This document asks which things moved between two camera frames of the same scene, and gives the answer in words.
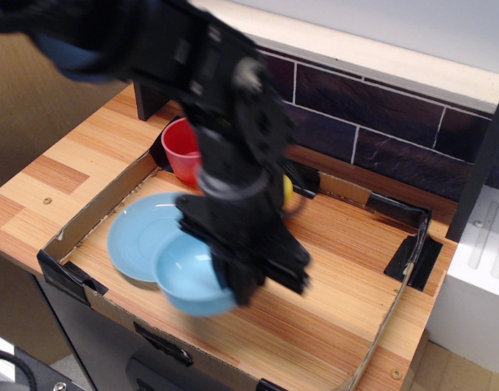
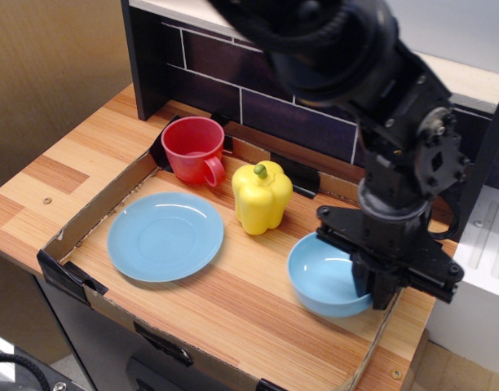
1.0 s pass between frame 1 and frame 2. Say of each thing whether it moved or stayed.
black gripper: moved
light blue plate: stayed
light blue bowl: moved
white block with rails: stayed
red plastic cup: stayed
